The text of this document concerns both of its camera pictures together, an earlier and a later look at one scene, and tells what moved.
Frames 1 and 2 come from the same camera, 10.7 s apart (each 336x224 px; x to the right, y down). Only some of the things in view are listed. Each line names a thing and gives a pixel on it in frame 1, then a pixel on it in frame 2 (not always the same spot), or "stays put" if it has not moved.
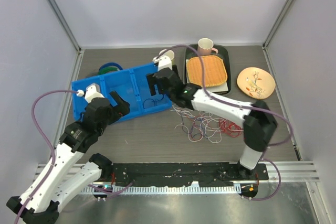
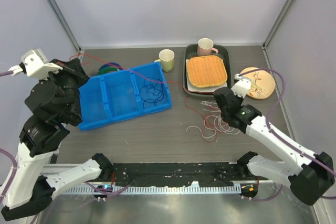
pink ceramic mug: (205, 46) stays put
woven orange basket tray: (214, 68) stays put
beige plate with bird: (255, 82) stays put
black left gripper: (123, 106) -> (73, 66)
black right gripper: (153, 81) -> (240, 99)
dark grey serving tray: (224, 52) stays put
